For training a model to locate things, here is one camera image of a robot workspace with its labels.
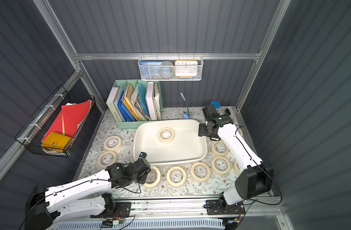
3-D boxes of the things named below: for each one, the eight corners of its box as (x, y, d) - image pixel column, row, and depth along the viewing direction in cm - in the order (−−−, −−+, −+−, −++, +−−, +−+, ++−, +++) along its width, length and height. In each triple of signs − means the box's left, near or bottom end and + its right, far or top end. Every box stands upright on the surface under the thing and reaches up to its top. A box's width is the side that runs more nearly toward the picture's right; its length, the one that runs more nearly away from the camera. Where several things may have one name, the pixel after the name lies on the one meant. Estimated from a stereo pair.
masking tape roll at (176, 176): (166, 187, 83) (166, 185, 80) (167, 168, 90) (167, 166, 87) (186, 187, 83) (186, 185, 80) (185, 168, 90) (186, 166, 87)
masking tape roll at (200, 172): (191, 182, 84) (191, 180, 82) (190, 163, 92) (190, 161, 89) (210, 182, 84) (211, 180, 82) (207, 163, 92) (208, 161, 89)
